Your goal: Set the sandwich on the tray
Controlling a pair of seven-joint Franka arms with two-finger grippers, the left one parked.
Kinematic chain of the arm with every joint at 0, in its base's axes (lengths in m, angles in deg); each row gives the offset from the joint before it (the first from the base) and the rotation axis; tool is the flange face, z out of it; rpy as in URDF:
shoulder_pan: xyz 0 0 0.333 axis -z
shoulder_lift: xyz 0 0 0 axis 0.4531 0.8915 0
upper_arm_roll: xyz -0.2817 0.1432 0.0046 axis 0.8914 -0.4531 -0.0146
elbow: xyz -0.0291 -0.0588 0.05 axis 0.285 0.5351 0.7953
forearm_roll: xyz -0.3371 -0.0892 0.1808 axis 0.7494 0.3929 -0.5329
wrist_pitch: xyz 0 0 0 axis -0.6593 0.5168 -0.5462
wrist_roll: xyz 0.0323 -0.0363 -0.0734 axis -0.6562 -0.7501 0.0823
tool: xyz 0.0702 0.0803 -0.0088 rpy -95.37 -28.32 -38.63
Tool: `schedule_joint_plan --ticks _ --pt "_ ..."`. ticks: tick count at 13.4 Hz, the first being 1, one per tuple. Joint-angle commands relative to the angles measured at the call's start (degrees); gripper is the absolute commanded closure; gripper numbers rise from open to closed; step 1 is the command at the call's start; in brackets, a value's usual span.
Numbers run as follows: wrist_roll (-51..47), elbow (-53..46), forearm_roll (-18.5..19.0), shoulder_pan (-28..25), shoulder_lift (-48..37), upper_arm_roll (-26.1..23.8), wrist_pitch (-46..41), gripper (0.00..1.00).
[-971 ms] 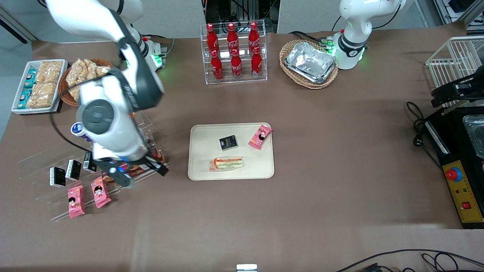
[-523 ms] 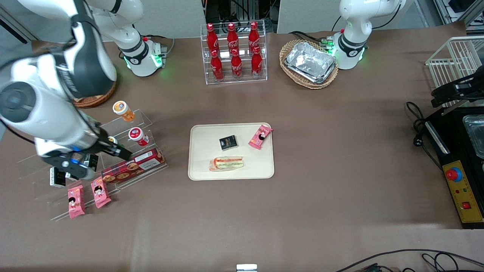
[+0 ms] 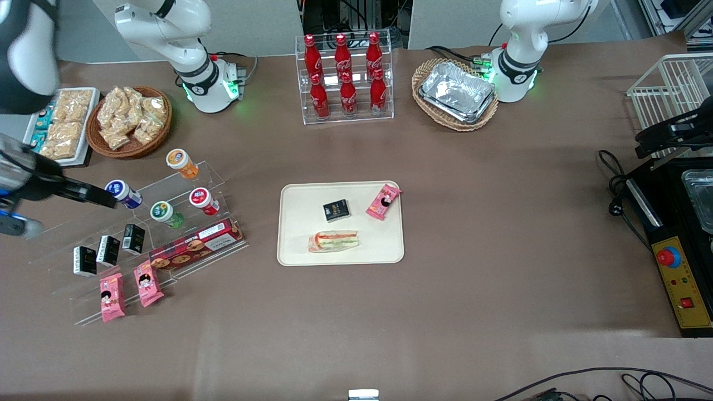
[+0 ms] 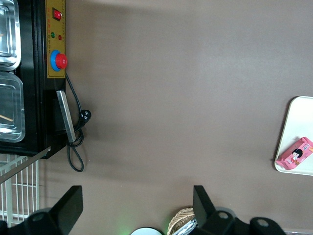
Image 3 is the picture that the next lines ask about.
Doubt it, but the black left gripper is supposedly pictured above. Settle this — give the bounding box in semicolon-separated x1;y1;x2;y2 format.
635;109;713;159

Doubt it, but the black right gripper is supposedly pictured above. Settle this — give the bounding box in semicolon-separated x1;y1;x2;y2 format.
16;149;118;210

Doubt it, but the triangle sandwich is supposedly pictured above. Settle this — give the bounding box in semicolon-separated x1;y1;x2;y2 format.
309;230;362;253

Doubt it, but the white rectangular snack tray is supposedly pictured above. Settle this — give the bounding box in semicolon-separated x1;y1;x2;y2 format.
23;87;101;167

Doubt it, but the aluminium foil tray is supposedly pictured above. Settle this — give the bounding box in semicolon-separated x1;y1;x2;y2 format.
421;95;497;125
419;61;496;120

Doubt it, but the cream plastic tray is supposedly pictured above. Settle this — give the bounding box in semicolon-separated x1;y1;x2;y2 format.
277;180;405;266

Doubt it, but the blue drink bottle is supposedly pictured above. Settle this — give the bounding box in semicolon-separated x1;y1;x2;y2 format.
105;179;143;210

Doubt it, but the small black snack box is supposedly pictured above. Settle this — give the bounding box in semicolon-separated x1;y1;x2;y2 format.
97;236;121;266
122;224;146;255
73;246;97;277
323;199;351;223

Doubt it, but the wrapped cracker pack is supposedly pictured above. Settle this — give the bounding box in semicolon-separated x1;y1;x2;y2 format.
53;91;93;124
40;121;85;160

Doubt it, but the clear bag of crackers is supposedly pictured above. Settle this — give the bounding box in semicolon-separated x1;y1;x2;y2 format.
142;97;168;121
97;89;126;132
102;128;132;151
123;86;146;113
134;114;163;145

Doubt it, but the brown wicker basket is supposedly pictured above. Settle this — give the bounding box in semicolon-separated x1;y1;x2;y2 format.
86;86;173;159

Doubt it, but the clear glass container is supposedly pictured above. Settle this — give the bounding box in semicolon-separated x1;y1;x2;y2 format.
682;169;713;235

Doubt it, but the green drink bottle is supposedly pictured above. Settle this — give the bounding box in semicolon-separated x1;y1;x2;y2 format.
150;201;185;229

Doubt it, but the black machine with yellow panel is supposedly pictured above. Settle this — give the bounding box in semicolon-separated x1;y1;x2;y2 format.
624;156;713;338

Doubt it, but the clear acrylic stepped shelf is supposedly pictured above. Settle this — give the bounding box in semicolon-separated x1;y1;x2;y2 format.
25;160;249;327

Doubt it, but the orange drink bottle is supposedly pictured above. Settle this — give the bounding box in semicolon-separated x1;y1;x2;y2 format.
166;148;199;179

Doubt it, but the pink snack packet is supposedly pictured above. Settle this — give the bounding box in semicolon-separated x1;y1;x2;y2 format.
100;273;126;322
365;184;402;221
133;261;165;307

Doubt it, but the red small drink bottle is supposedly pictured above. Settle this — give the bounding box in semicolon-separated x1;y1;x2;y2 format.
189;188;221;216

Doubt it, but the red cookie box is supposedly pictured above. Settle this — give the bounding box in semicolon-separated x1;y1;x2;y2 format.
149;218;245;271

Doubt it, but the light wicker basket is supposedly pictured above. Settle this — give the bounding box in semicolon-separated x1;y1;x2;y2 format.
412;58;500;132

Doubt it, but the red cola bottle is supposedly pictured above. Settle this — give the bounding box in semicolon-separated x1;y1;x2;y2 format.
310;72;330;119
334;33;353;76
370;68;388;115
365;32;384;76
340;71;358;116
304;35;324;79

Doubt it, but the clear acrylic bottle rack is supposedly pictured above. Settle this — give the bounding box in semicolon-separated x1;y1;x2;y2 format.
295;35;394;125

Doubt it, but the black power cable with plug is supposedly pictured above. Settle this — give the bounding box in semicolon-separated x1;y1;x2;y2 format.
597;149;653;252

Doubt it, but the white wire basket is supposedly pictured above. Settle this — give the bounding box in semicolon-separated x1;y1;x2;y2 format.
626;53;713;160

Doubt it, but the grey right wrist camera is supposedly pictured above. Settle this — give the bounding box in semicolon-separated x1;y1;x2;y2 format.
0;214;43;239

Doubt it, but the aluminium frame structure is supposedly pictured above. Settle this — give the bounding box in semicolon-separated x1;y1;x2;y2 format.
638;0;713;46

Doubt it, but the cable at right arm base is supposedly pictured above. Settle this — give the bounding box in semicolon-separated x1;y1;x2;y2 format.
211;52;260;82

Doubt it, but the black cable at left arm base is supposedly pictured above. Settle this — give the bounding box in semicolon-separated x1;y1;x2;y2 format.
426;45;490;67

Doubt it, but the long black cable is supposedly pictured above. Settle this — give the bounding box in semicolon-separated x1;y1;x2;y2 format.
493;366;713;401

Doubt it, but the looped black cable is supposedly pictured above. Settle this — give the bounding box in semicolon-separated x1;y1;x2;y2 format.
621;373;672;401

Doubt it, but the black equipment with cables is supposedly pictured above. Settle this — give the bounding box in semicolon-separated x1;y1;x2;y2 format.
300;0;414;50

